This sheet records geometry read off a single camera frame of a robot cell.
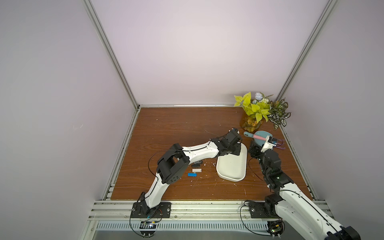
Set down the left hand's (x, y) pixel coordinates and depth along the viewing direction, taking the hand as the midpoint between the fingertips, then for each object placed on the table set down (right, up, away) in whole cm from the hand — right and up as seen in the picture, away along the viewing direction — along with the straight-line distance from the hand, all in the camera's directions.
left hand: (242, 149), depth 85 cm
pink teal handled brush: (+12, +6, +13) cm, 19 cm away
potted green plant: (+10, +24, 0) cm, 26 cm away
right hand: (+7, +6, -5) cm, 11 cm away
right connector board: (+11, -34, -16) cm, 39 cm away
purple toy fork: (+28, 0, +11) cm, 30 cm away
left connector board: (-51, -37, -13) cm, 65 cm away
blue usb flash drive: (-29, -15, 0) cm, 33 cm away
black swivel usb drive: (-27, -10, +4) cm, 29 cm away
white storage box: (-5, -11, +1) cm, 13 cm away
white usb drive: (-27, -13, +2) cm, 30 cm away
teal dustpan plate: (+20, +7, +18) cm, 28 cm away
